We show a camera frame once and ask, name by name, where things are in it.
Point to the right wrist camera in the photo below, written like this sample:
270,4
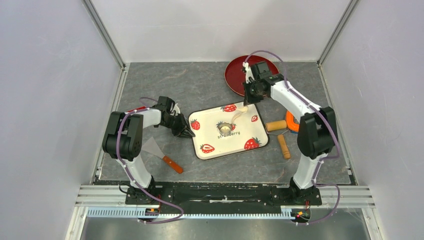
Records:
257,71

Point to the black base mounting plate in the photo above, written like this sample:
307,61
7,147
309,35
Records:
219,198

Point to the white dough piece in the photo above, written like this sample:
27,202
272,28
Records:
225,128

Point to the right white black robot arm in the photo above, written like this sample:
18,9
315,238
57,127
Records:
316,135

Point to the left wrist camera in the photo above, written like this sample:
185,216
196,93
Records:
167,105

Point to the aluminium frame rail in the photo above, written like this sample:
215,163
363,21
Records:
109,201

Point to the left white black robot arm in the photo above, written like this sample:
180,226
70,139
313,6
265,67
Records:
123,137

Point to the wooden dough roller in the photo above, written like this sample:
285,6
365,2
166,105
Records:
280,125

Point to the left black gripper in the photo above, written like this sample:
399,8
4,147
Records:
184,130

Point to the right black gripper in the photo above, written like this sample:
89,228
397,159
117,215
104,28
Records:
249,100

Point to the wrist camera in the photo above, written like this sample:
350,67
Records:
167,105
257,71

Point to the round red plate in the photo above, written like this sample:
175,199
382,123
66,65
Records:
234,76

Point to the white strawberry tray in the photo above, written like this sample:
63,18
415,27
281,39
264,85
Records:
247,133

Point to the red toy brick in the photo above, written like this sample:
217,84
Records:
139,109

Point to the orange curved toy track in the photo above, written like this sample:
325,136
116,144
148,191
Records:
291,122

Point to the metal scraper orange handle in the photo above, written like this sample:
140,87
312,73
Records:
151,146

